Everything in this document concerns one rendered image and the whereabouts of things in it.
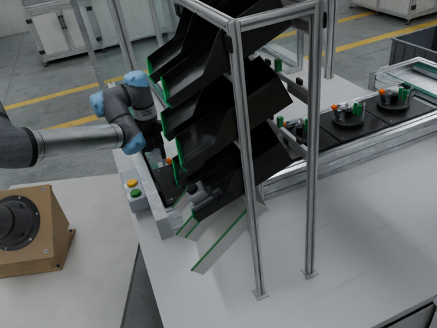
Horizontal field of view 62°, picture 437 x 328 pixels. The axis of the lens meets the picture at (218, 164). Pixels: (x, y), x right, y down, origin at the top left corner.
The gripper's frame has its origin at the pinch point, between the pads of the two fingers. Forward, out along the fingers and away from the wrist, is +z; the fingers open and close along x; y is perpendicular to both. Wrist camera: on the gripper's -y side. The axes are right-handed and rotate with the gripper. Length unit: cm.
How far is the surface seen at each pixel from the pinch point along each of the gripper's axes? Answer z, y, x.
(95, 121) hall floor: 107, 31, -278
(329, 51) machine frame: 3, -115, -60
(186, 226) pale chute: 2.9, 2.5, 33.1
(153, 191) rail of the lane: 11.0, 7.4, 0.6
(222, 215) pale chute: -1.5, -7.7, 38.1
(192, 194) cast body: -18.9, 0.7, 45.3
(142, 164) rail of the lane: 10.9, 7.3, -19.3
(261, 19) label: -58, -16, 54
